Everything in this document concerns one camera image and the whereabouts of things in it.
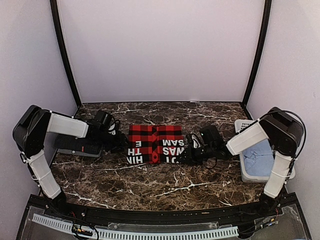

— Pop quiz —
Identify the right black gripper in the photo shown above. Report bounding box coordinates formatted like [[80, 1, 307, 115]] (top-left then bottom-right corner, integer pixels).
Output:
[[176, 143, 215, 166]]

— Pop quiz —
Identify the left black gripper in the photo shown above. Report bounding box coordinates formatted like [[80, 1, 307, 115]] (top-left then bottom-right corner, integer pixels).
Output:
[[94, 128, 132, 154]]

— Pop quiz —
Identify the red black plaid shirt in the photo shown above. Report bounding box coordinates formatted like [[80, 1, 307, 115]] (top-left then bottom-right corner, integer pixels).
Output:
[[126, 124, 185, 165]]

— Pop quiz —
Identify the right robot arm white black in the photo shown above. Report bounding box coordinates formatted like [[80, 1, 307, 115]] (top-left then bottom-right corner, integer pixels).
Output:
[[177, 107, 307, 217]]

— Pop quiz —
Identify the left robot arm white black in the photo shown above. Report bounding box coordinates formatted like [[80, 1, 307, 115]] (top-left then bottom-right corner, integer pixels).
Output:
[[12, 105, 128, 218]]

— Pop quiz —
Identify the folded grey shirt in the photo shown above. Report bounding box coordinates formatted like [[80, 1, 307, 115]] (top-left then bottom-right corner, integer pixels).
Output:
[[57, 148, 102, 158]]

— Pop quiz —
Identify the folded black pinstripe shirt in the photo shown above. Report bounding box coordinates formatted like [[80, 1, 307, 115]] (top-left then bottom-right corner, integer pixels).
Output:
[[54, 134, 103, 155]]

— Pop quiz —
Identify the white plastic laundry basket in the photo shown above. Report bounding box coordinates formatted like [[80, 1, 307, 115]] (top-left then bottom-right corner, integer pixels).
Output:
[[234, 118, 296, 184]]

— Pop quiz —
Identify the light blue folded shirt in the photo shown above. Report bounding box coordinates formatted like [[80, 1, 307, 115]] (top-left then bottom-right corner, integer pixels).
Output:
[[242, 140, 274, 177]]

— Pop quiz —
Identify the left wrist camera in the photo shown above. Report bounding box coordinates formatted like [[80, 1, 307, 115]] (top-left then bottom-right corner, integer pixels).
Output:
[[107, 120, 121, 136]]

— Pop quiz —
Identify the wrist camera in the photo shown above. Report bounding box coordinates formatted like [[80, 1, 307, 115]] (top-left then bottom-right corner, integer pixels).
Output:
[[185, 133, 203, 149], [107, 120, 121, 136]]

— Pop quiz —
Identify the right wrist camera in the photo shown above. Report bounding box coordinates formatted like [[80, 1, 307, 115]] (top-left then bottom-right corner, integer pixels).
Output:
[[185, 133, 203, 149]]

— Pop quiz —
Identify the black curved front rail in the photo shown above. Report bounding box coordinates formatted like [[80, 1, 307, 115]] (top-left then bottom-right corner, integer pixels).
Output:
[[38, 197, 275, 226]]

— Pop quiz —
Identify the white slotted cable duct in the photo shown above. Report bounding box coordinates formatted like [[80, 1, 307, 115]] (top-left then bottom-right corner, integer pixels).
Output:
[[32, 213, 239, 240]]

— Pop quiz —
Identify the left black frame post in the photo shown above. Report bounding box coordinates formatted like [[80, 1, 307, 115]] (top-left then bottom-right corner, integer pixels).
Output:
[[49, 0, 82, 108]]

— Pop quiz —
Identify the black frame post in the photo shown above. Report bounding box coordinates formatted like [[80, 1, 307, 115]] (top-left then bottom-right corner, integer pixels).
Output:
[[49, 0, 82, 108], [241, 0, 272, 108]]

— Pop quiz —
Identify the right black frame post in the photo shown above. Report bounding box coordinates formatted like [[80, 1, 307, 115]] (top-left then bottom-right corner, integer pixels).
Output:
[[241, 0, 272, 108]]

